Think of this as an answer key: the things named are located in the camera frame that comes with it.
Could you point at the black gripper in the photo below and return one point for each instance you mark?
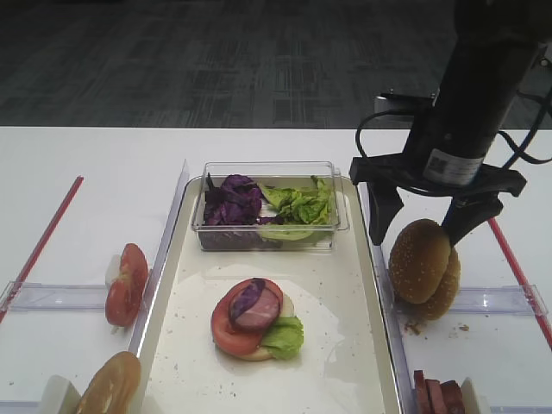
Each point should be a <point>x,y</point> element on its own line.
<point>473,187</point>

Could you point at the sesame bun top front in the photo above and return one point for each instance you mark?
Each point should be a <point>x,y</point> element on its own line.
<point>418,260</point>

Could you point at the sesame bun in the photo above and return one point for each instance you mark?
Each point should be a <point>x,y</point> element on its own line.
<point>418,260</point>
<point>441,301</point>

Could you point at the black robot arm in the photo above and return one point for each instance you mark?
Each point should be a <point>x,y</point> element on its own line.
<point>444,153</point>

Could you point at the green lettuce in box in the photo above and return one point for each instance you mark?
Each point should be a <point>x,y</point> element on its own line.
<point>298,206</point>

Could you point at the lettuce leaf on stack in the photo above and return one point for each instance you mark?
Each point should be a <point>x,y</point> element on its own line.
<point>284,339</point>

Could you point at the tomato slice on stack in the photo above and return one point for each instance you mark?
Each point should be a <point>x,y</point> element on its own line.
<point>230,340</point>

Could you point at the standing tomato slices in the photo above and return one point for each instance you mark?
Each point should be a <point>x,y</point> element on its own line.
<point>125,294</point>

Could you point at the white support block tomato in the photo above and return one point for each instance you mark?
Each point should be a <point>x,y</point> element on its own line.
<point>113,269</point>

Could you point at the sesame bun top rear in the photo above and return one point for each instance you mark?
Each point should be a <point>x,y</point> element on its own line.
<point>441,301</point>

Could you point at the right red strip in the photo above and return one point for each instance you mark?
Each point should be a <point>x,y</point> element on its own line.
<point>522,276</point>

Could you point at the red strip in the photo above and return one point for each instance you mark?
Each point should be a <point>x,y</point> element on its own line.
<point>39,246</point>
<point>522,276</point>

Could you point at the bottom bun on tray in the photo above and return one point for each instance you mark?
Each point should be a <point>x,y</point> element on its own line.
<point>262,353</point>

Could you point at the silver metal tray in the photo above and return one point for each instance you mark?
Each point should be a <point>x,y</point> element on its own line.
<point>344,365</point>

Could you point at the clear plastic salad box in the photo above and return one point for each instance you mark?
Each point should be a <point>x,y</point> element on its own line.
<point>269,206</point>

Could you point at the purple cabbage leaves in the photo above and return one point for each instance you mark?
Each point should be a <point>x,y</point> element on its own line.
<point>236,202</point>

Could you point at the sausage slice on stack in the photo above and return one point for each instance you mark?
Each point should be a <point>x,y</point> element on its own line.
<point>254,308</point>

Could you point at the white support block sausage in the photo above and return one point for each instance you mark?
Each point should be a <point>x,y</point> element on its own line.
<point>473,402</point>

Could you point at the standing bun half left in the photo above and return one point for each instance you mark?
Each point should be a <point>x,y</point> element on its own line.
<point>113,386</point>

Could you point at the left red strip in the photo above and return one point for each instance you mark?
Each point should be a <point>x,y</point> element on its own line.
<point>39,246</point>

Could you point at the white support block bun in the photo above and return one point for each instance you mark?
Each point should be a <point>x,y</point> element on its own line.
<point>59,397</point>

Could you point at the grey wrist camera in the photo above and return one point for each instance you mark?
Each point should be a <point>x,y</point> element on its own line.
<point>405,108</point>

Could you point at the clear rail upper right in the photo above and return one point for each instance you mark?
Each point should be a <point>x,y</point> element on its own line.
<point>520,300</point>

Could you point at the right long clear rail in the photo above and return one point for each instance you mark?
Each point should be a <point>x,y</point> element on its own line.
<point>402,377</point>

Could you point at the long clear rail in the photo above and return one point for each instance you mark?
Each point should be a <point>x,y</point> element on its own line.
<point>137,340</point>
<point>402,377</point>

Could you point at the clear rail lower right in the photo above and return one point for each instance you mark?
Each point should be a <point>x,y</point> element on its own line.
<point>521,410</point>

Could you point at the left long clear rail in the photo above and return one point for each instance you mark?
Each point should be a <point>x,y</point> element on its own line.
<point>137,340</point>

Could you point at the clear rail upper left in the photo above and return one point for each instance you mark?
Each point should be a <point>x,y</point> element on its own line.
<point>24,296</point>

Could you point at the clear rail lower left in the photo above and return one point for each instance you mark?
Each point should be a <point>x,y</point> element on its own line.
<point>19,407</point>

